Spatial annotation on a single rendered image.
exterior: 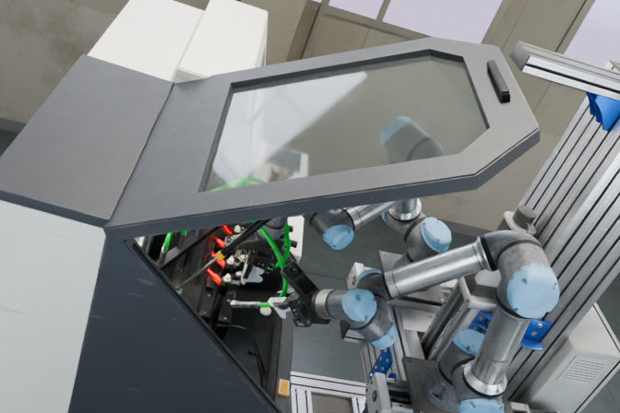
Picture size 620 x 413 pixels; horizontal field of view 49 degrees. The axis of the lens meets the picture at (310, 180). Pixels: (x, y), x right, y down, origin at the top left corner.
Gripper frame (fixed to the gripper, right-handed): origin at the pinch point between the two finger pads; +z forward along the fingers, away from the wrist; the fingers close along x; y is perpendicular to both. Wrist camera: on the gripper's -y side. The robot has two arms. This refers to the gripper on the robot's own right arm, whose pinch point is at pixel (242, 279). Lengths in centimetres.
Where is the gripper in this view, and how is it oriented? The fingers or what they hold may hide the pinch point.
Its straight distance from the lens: 206.0
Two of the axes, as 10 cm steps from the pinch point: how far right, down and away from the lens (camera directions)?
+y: 9.5, 2.9, 1.5
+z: -3.2, 7.8, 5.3
